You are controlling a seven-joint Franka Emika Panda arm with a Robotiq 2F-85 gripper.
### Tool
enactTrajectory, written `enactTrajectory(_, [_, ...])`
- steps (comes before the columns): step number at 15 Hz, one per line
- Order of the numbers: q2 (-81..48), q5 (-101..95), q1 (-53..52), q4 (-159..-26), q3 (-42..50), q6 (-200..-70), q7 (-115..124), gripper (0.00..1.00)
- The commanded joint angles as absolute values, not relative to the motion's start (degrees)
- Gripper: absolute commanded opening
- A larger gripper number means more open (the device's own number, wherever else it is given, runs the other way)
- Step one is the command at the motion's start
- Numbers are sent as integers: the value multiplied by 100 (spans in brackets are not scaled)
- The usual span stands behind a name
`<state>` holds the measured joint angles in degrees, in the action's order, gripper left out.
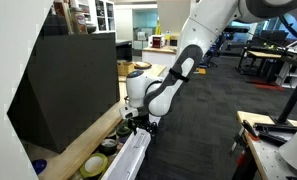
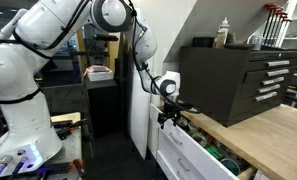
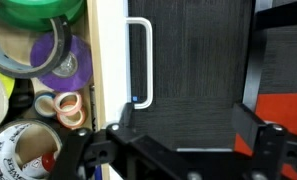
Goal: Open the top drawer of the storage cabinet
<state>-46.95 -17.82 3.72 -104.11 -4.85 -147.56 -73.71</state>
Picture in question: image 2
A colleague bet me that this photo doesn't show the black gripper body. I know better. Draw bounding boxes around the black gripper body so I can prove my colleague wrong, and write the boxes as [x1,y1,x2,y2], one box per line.
[163,94,180,116]

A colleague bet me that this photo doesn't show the white cabinet drawer with tapes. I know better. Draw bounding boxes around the white cabinet drawer with tapes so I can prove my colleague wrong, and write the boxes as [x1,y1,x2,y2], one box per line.
[149,103,258,180]

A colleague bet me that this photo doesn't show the black low cabinet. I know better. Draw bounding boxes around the black low cabinet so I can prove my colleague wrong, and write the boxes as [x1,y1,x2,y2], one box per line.
[83,78,123,139]

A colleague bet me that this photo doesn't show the white cabinet with wooden countertop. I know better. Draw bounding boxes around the white cabinet with wooden countertop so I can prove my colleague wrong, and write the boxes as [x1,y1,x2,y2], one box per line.
[147,101,297,180]

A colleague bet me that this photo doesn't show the black tape roll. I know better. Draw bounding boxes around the black tape roll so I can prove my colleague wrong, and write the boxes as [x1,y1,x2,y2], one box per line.
[175,116,190,131]

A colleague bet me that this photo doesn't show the green tape roll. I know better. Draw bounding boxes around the green tape roll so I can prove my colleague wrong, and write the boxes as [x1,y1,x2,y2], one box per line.
[190,130,208,148]

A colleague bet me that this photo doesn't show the black metal tool chest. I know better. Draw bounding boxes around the black metal tool chest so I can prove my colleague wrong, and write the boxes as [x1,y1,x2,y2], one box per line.
[177,45,297,128]

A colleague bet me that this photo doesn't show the green plastic box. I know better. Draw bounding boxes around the green plastic box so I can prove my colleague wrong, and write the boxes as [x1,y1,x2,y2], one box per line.
[206,144,226,161]

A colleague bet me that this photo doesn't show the black case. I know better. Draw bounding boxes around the black case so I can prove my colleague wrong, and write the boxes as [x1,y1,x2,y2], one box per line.
[191,36,216,48]

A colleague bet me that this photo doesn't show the teal tape roll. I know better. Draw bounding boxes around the teal tape roll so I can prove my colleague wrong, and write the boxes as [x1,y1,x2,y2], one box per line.
[220,157,242,177]

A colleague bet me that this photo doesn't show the pink and white box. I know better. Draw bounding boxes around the pink and white box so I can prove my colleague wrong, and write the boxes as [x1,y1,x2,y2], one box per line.
[86,64,115,83]

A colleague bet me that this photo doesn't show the brown glue bottle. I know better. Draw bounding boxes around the brown glue bottle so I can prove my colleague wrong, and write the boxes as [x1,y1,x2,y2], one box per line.
[213,29,227,49]

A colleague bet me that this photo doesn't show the black clamp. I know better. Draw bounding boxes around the black clamp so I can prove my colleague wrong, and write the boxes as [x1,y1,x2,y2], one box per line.
[52,118,89,140]

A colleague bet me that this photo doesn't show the spray bottle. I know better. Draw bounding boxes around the spray bottle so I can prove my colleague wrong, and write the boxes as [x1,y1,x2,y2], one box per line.
[219,16,231,48]

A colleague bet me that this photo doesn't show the metal can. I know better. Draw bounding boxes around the metal can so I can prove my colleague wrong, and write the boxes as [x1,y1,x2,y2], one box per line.
[249,34,264,51]

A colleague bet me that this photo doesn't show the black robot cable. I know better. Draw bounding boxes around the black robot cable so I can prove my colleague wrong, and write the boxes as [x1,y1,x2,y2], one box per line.
[126,0,202,115]

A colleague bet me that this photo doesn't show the wooden door frame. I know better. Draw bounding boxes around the wooden door frame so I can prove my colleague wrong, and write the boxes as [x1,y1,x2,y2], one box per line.
[76,26,120,78]

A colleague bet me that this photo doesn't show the black horizontal mount bar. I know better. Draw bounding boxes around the black horizontal mount bar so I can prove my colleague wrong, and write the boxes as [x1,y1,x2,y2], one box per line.
[94,33,119,43]

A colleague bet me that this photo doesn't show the orange handled clamp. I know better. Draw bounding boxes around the orange handled clamp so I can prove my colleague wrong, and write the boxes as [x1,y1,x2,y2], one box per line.
[71,158,88,178]

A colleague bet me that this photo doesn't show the black hose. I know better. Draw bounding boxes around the black hose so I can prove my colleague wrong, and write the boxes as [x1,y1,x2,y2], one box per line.
[283,94,297,108]

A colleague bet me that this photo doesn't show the red handled bar clamp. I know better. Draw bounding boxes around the red handled bar clamp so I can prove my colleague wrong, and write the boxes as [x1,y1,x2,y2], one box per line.
[276,17,293,48]
[267,9,286,48]
[271,13,289,48]
[261,3,281,48]

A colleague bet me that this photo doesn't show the silver cable connector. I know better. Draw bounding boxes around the silver cable connector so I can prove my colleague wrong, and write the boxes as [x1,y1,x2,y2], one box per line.
[7,155,30,180]
[0,154,14,178]

